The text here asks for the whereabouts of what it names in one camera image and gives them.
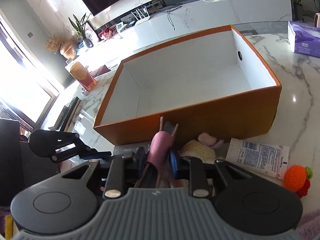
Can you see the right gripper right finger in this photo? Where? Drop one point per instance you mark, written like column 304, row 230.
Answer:
column 192, row 170

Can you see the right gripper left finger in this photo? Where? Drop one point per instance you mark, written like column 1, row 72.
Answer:
column 124, row 170

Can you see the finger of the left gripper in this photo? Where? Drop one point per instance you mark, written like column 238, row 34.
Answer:
column 61, row 146

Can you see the dark photo card box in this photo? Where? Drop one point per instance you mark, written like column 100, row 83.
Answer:
column 128, row 148

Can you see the white crochet bunny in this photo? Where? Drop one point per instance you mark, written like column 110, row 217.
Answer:
column 203, row 148

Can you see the pink hair clip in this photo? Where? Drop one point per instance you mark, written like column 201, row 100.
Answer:
column 162, row 141

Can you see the orange crochet fruit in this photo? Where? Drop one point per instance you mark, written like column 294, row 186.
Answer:
column 297, row 180

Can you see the black keyboard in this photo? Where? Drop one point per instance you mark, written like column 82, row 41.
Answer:
column 65, row 115

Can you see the red orange snack box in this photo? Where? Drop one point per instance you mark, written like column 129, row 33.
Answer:
column 81, row 74

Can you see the white lotion tube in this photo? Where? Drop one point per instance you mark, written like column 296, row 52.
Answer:
column 270, row 160

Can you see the orange cardboard box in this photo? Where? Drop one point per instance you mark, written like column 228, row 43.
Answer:
column 211, row 81

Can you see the potted green plant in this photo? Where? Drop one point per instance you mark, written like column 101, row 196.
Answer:
column 79, row 26

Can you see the white marble tv cabinet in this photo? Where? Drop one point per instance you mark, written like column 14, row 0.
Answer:
column 189, row 18

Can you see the white wifi router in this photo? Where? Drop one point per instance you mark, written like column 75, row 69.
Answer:
column 141, row 15

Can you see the purple tissue pack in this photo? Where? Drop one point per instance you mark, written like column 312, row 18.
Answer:
column 303, row 39

